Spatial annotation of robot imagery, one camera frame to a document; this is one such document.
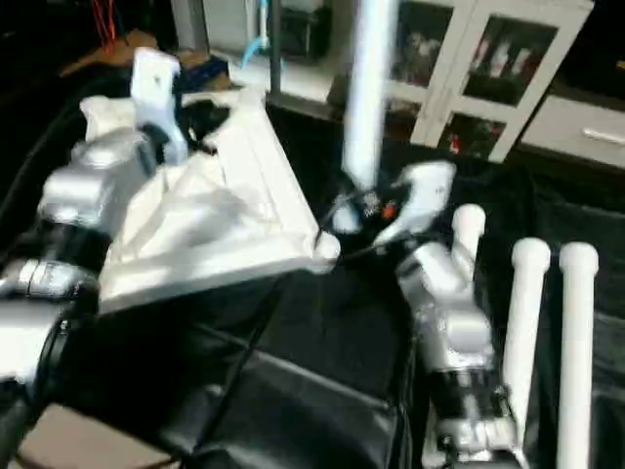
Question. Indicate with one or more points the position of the white plastic table top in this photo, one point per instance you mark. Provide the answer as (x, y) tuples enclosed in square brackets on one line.
[(215, 225)]

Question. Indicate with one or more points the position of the white plastic table leg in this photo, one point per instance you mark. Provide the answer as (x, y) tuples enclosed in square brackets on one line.
[(369, 98), (525, 313), (469, 234), (576, 362)]

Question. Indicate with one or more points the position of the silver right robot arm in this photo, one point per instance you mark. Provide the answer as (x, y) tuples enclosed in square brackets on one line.
[(449, 313)]

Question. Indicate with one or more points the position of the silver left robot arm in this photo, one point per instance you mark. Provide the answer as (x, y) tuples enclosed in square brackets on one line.
[(78, 205)]

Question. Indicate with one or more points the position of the brown cardboard box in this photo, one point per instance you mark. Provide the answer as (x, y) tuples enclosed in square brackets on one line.
[(205, 70)]

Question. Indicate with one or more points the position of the light blue mop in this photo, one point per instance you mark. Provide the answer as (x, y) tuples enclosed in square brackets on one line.
[(259, 39)]

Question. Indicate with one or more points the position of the grey metal pole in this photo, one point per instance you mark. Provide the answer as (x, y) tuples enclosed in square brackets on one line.
[(275, 49)]

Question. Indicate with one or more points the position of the white appliance cabinet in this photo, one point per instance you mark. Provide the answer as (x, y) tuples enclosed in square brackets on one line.
[(229, 24)]

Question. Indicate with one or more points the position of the white glass door cabinet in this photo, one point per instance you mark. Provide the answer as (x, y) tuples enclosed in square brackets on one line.
[(488, 68)]

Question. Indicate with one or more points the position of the black work mat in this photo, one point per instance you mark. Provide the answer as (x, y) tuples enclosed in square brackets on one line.
[(312, 391)]

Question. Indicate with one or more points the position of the white drawer unit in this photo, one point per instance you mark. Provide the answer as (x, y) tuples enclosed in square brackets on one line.
[(586, 132)]

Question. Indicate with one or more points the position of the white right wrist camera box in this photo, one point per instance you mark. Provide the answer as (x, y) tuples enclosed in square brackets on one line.
[(422, 195)]

